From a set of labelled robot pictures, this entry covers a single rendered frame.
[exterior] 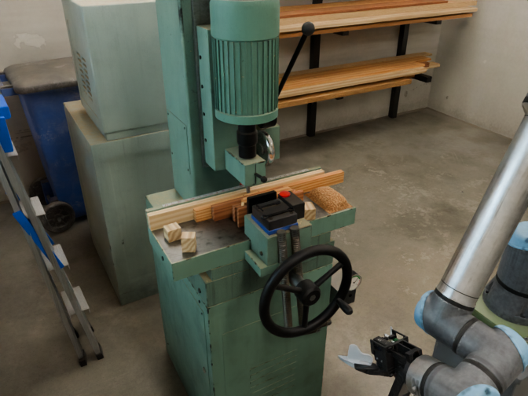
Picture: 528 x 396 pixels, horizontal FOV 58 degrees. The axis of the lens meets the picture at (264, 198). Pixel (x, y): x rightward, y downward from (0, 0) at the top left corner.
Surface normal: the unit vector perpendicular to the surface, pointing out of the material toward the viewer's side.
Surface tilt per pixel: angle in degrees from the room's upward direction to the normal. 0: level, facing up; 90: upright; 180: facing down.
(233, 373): 90
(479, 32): 90
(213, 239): 0
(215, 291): 90
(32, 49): 90
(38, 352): 0
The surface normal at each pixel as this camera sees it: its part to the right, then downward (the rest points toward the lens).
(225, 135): 0.48, 0.43
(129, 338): 0.00, -0.87
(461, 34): -0.87, 0.24
